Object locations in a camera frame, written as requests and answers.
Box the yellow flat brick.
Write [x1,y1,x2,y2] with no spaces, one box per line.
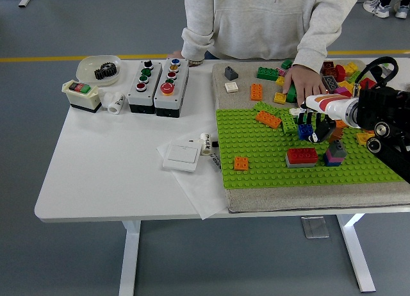
[356,132,375,147]

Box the person's right hand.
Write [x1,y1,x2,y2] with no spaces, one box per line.
[166,50,206,67]

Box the yellow floor tape line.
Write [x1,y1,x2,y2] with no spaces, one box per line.
[0,49,410,63]

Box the grey long brick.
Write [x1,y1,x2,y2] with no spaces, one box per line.
[285,156,318,169]
[322,75,339,92]

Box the grey four-button control box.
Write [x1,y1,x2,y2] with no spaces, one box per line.
[127,59,163,114]

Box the grey-brown mat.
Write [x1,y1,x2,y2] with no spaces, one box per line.
[211,59,410,214]

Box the green studded baseplate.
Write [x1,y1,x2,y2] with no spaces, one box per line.
[215,107,406,190]

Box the white label strip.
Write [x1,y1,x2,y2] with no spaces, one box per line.
[209,152,223,172]

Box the person's left hand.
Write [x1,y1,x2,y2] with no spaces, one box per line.
[282,64,327,108]

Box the magenta square brick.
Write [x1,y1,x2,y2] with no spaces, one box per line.
[323,150,343,164]

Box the red long brick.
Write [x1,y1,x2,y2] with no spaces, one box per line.
[286,147,320,165]

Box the white wall switch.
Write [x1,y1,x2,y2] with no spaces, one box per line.
[162,140,202,174]

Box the lime green long brick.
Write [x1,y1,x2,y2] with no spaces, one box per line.
[253,101,280,115]
[281,112,300,135]

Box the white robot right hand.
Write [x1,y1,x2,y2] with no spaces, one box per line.
[295,93,354,144]

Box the small white pipe fitting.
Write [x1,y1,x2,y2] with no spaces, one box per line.
[199,133,213,156]

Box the black gear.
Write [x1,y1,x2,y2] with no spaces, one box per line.
[94,62,118,83]

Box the orange square brick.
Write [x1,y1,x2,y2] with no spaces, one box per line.
[233,156,250,172]

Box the background person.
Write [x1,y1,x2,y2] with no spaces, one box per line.
[363,0,410,20]

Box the white plastic bowl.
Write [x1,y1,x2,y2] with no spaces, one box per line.
[76,54,123,87]

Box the cream switch box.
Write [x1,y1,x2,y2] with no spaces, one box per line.
[61,79,103,115]

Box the dark green long brick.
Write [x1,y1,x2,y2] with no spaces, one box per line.
[285,85,299,103]

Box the silver floor plate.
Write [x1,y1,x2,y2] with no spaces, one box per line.
[300,215,331,240]

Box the white table leg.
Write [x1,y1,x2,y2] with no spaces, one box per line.
[119,219,142,296]
[336,213,377,293]

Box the white pipe tee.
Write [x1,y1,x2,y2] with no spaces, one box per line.
[100,91,126,115]

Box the white paper sheet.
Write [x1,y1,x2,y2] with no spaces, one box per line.
[156,138,229,220]

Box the grey emergency-stop control box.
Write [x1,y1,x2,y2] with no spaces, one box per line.
[154,57,190,119]

